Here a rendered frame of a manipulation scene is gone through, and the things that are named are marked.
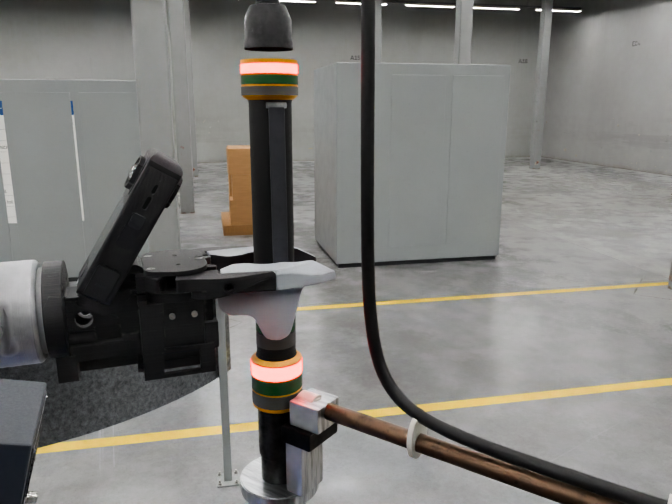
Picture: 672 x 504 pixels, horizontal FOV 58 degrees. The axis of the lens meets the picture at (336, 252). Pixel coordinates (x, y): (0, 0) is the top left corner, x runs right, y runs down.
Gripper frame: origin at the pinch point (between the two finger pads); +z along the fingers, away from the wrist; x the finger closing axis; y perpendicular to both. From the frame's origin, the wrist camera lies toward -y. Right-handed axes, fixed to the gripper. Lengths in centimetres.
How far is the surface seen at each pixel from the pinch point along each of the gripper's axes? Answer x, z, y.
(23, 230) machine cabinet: -623, -110, 110
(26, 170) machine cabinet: -622, -101, 49
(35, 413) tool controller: -69, -33, 43
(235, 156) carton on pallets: -796, 140, 56
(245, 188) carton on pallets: -795, 152, 101
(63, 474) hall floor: -250, -53, 167
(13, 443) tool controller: -58, -35, 43
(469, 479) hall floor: -178, 136, 167
